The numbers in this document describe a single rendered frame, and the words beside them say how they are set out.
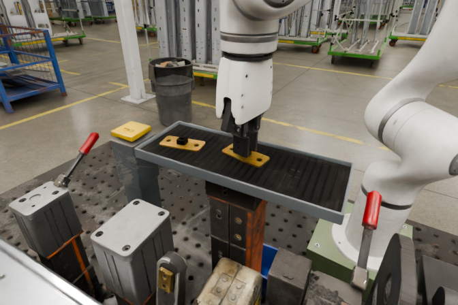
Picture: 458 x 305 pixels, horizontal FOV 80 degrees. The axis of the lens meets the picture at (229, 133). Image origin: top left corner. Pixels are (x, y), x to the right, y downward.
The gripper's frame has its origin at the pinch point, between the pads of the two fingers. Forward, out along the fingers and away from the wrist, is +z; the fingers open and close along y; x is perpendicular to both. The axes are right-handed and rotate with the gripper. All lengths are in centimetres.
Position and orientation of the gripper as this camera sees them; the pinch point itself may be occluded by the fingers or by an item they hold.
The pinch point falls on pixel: (245, 141)
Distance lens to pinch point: 48.5
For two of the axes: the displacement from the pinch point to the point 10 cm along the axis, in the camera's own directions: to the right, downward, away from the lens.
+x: 7.8, 2.9, -5.5
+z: 0.0, 8.9, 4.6
